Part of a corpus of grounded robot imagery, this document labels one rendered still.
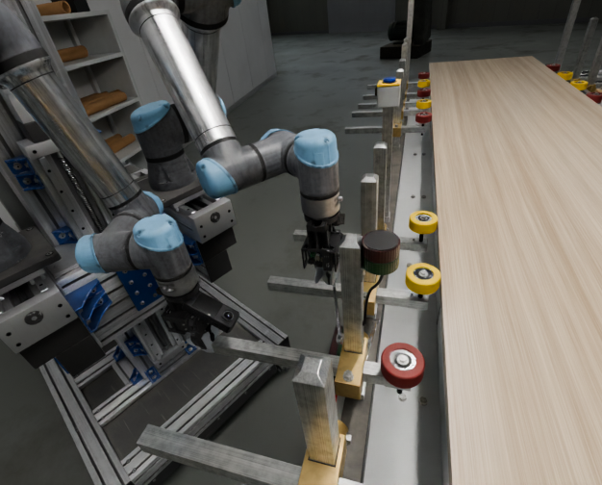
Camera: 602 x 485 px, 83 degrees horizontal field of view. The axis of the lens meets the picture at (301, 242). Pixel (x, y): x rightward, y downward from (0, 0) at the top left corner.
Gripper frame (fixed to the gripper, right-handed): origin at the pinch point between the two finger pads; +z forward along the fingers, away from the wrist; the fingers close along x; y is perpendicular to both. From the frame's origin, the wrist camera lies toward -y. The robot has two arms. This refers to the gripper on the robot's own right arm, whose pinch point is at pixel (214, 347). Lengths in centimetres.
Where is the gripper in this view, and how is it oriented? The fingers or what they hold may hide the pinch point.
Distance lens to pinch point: 86.7
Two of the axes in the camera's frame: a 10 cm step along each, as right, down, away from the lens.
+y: -9.5, -0.8, 2.9
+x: -2.8, 5.9, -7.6
